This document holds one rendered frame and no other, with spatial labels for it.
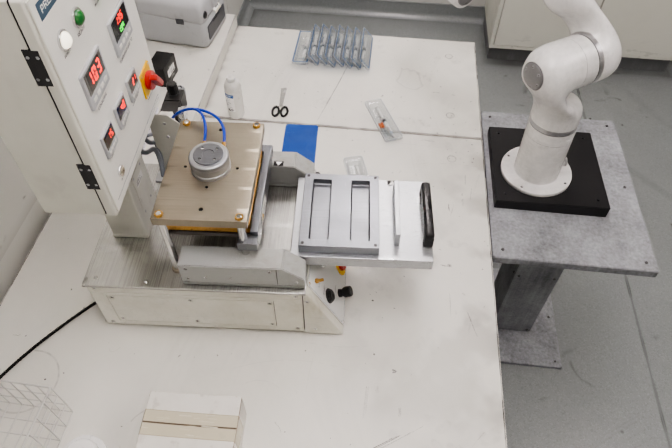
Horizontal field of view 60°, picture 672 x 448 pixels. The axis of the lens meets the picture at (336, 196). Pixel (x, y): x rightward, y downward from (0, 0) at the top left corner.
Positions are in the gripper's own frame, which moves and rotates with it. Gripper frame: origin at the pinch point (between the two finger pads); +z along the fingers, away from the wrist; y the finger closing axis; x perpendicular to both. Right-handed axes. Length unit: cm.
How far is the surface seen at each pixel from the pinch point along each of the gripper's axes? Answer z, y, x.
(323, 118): -24, -14, -52
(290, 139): -27, -25, -60
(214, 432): -99, -74, -81
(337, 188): -69, -47, -44
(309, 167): -59, -47, -47
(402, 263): -91, -43, -45
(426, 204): -83, -37, -35
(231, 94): -11, -39, -58
